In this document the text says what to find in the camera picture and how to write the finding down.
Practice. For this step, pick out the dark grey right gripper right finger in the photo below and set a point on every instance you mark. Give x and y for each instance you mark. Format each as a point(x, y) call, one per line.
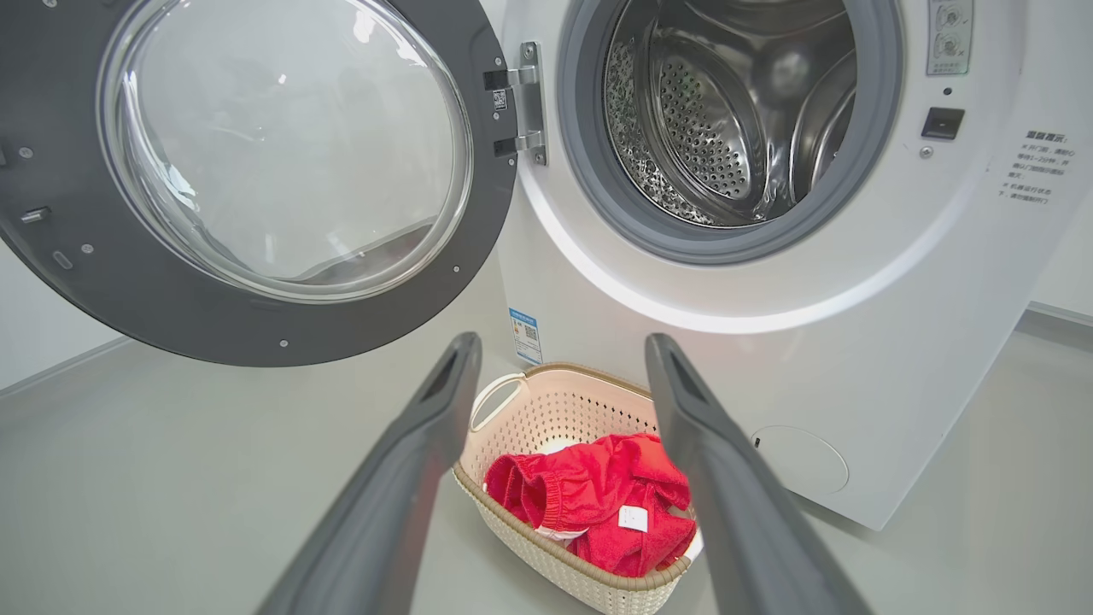
point(734, 495)

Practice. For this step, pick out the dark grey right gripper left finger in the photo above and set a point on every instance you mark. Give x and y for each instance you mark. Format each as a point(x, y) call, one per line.
point(401, 478)

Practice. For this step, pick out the red shorts white lining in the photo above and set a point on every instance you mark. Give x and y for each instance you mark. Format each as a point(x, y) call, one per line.
point(581, 478)

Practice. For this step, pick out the grey washing machine door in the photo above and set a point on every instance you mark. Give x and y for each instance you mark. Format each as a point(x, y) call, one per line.
point(171, 307)

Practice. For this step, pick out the cream perforated laundry basket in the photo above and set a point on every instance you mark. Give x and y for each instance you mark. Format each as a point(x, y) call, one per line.
point(555, 410)

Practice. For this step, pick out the white front-load washing machine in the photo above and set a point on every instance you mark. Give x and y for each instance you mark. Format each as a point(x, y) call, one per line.
point(897, 342)

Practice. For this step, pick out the blue white energy label sticker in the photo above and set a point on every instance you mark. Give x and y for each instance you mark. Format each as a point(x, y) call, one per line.
point(526, 337)

